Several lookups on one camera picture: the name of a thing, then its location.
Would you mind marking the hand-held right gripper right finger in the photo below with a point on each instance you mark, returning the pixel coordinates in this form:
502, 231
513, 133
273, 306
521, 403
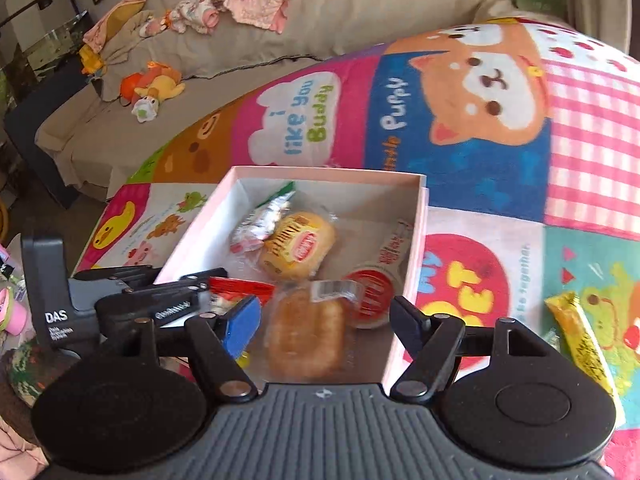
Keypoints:
407, 322

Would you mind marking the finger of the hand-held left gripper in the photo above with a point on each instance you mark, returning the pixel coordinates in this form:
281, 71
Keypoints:
115, 275
165, 305

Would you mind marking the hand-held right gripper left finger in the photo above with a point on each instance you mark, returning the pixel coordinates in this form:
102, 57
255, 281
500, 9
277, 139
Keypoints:
242, 327

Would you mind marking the red snack packet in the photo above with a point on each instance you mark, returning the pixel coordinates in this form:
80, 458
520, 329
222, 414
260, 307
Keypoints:
245, 290

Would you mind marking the small pudding cup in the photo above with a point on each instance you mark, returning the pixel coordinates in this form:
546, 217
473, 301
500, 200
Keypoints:
372, 292

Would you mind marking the waffle cone cake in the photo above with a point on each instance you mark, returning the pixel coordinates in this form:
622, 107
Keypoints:
305, 330

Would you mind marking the round bread bun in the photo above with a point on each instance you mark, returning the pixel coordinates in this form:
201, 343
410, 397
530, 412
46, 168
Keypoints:
295, 247

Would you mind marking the silver green snack packet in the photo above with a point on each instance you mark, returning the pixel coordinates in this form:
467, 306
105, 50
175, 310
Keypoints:
260, 220

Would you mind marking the pink cardboard box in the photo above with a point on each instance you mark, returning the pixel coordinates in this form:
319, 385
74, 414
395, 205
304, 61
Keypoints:
350, 195

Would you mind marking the pink plastic toy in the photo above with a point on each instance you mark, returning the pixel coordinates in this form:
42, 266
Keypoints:
12, 310

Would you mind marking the patterned clothing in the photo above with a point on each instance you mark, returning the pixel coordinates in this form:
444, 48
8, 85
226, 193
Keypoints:
35, 375

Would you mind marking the yellow stick snack packet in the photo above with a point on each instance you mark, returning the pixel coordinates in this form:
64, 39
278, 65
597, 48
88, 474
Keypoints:
580, 340

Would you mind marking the colourful cartoon play mat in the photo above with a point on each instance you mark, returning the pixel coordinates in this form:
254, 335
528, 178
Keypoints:
475, 160

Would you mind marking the orange plush toy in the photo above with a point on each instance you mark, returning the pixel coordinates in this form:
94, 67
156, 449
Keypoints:
160, 82

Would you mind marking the beige blanket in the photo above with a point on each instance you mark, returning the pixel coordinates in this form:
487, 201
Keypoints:
125, 47

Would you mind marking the glass cabinet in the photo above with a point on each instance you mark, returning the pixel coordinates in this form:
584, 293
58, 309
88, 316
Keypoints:
45, 35

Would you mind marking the pink folded cloth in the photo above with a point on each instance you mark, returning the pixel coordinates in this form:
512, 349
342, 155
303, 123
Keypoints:
115, 20

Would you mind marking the beige sofa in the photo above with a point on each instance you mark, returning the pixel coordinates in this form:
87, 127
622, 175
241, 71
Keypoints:
250, 45

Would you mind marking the floral baby garment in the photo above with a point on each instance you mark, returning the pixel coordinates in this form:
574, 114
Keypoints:
195, 12

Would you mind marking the pink frilly clothes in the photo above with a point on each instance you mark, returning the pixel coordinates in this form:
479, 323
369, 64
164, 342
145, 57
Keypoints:
260, 10

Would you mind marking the beige curtain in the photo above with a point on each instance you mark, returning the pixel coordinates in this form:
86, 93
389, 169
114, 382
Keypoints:
600, 0

